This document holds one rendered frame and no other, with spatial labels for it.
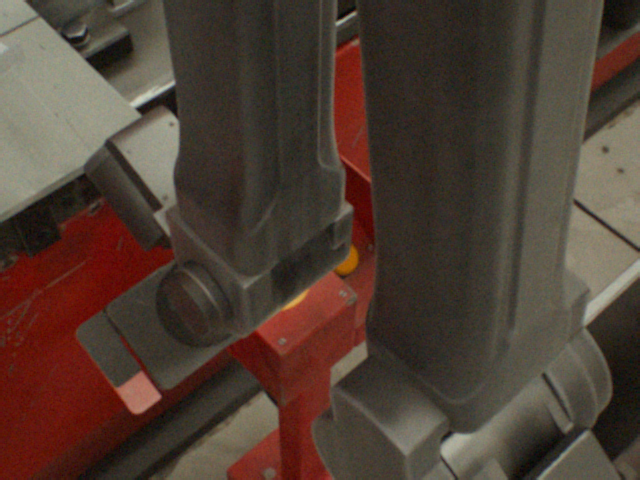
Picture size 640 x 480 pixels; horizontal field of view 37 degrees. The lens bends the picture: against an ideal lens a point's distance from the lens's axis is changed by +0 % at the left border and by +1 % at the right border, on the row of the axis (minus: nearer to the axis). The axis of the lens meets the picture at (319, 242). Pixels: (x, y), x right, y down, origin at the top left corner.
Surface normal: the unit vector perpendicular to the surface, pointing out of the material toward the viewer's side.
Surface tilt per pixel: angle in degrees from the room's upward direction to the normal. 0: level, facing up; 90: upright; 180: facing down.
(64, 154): 0
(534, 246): 81
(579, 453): 37
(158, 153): 22
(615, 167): 0
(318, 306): 0
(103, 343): 27
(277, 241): 90
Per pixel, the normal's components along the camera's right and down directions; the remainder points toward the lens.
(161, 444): 0.01, -0.56
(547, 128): 0.67, 0.51
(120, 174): -0.26, 0.21
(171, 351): 0.32, -0.22
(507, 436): 0.44, -0.04
